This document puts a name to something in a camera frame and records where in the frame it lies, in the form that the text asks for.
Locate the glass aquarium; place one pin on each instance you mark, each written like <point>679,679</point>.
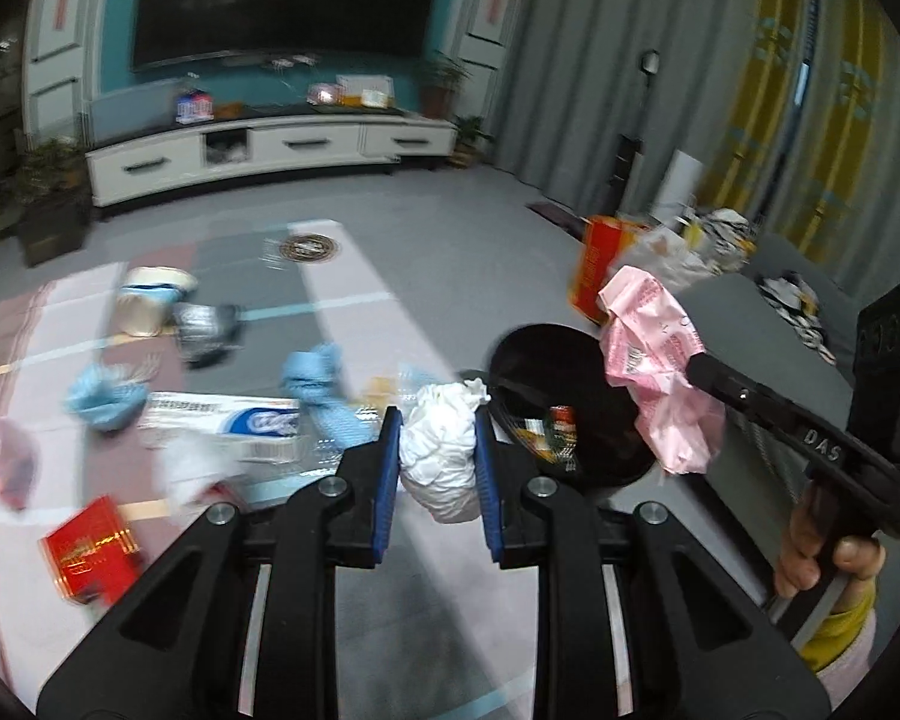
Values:
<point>131,116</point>

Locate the white blue medicine box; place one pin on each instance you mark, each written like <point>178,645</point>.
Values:
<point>217,420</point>

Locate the potted plants in black planter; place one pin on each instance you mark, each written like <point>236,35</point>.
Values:
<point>52,225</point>

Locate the white cardboard sheet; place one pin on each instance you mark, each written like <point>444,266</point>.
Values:
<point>364,86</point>

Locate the black trash bin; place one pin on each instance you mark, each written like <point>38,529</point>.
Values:
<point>540,360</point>

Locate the white plastic bag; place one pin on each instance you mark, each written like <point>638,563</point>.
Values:
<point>667,251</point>
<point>191,465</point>

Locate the cream paper cup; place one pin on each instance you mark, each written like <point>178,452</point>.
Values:
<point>146,311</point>

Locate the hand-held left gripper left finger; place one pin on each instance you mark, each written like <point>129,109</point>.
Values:
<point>388,495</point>

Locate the white power strip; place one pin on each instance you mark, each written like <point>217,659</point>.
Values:
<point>292,61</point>

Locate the red cardboard box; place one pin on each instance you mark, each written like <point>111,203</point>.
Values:
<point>90,547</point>

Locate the red yellow snack packet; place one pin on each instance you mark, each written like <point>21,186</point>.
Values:
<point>562,424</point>

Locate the black white patterned cloth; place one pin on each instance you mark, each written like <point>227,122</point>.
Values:
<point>795,307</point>

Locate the grey sofa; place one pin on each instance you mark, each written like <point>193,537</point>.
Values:
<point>727,315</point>

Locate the person's right hand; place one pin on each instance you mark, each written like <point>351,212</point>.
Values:
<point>795,562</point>

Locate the yellow curtain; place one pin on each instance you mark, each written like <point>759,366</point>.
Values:
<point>780,90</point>

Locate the large black television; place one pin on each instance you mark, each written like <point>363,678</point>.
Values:
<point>285,0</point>

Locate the grey curtain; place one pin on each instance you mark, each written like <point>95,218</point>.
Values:
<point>570,52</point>

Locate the white TV cabinet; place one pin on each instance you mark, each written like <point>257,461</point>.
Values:
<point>307,142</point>

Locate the red shopping bag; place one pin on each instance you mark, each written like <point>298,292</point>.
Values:
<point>592,270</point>

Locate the black silver plastic bag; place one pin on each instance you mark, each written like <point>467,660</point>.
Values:
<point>202,326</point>

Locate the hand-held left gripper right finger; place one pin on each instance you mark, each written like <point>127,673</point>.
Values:
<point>489,495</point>

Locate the upright vacuum cleaner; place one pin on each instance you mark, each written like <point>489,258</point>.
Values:
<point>624,172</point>

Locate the white upright panel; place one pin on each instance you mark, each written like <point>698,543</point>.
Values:
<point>679,184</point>

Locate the white tissue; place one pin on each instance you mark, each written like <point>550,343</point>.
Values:
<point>442,450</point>

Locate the pile of patterned clothes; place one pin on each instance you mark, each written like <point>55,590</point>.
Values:
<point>727,236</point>

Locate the pink plastic wrapper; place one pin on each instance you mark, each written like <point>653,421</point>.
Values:
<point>645,330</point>
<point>11,465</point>

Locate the blue face mask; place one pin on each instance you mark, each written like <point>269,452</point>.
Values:
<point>101,397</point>

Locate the small potted plant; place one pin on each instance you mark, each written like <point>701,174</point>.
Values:
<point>471,139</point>

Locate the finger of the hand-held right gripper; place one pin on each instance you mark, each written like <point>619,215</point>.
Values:
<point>742,390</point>

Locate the brown doormat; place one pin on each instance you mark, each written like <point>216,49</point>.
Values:
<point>555,214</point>

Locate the person's right forearm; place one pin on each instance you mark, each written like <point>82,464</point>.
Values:
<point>840,645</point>

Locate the clear plastic wrapper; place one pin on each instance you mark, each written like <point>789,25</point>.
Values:
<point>307,465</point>

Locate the tall potted plant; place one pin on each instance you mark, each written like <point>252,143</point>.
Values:
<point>442,90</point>

